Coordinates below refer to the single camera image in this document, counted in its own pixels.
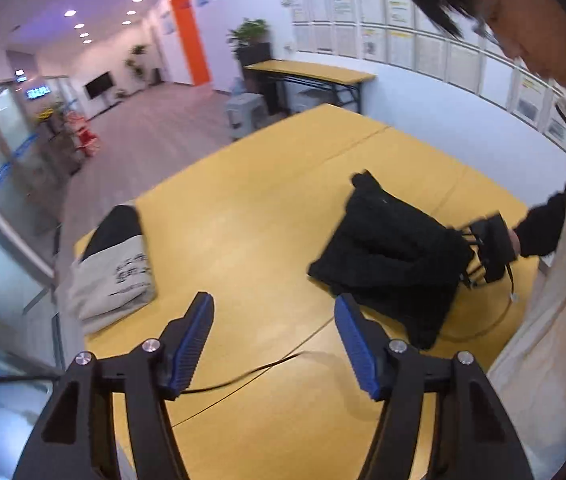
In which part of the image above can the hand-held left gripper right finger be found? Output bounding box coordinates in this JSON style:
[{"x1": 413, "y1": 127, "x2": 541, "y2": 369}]
[{"x1": 334, "y1": 293, "x2": 534, "y2": 480}]

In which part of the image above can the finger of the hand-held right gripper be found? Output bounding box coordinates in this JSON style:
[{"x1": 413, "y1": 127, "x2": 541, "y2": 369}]
[
  {"x1": 458, "y1": 227, "x2": 484, "y2": 250},
  {"x1": 462, "y1": 260, "x2": 486, "y2": 290}
]

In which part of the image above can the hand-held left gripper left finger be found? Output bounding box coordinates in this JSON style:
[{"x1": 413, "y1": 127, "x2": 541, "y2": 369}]
[{"x1": 13, "y1": 291, "x2": 215, "y2": 480}]

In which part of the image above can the black fleece jacket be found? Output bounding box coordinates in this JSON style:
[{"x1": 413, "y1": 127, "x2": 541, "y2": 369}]
[{"x1": 308, "y1": 170, "x2": 476, "y2": 351}]

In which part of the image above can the person's right forearm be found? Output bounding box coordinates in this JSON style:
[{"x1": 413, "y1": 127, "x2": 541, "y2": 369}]
[{"x1": 513, "y1": 180, "x2": 566, "y2": 259}]

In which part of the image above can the person in beige vest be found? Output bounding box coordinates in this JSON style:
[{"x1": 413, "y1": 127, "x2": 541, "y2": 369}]
[{"x1": 485, "y1": 87, "x2": 566, "y2": 480}]

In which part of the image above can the person's head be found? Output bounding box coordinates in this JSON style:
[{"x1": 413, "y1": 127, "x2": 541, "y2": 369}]
[{"x1": 390, "y1": 0, "x2": 566, "y2": 91}]

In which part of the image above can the yellow folding side table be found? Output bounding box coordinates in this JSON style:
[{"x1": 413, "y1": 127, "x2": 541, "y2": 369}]
[{"x1": 243, "y1": 59, "x2": 378, "y2": 116}]

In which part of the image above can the grey plastic stool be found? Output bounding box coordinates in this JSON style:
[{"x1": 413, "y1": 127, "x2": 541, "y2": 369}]
[{"x1": 225, "y1": 92, "x2": 268, "y2": 141}]

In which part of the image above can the tall potted plant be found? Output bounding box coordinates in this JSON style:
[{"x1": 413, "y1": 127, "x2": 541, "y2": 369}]
[{"x1": 124, "y1": 44, "x2": 150, "y2": 82}]

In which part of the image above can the leafy potted plant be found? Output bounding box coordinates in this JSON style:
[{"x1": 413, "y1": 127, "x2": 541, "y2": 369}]
[{"x1": 227, "y1": 18, "x2": 270, "y2": 53}]

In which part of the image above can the group of ceiling spot lights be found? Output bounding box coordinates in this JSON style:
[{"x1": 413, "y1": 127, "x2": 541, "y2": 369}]
[{"x1": 63, "y1": 0, "x2": 158, "y2": 45}]

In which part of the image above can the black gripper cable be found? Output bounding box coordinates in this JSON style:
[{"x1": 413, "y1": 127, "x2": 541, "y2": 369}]
[
  {"x1": 173, "y1": 352, "x2": 306, "y2": 396},
  {"x1": 438, "y1": 260, "x2": 518, "y2": 338}
]

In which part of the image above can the group of framed wall notices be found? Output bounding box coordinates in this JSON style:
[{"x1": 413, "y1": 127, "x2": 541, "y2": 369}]
[{"x1": 280, "y1": 0, "x2": 566, "y2": 153}]

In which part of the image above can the wall television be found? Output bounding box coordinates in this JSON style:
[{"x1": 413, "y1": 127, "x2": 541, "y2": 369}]
[{"x1": 85, "y1": 71, "x2": 114, "y2": 101}]

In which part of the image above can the orange wall panel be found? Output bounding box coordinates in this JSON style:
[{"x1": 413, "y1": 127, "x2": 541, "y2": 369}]
[{"x1": 168, "y1": 0, "x2": 212, "y2": 87}]

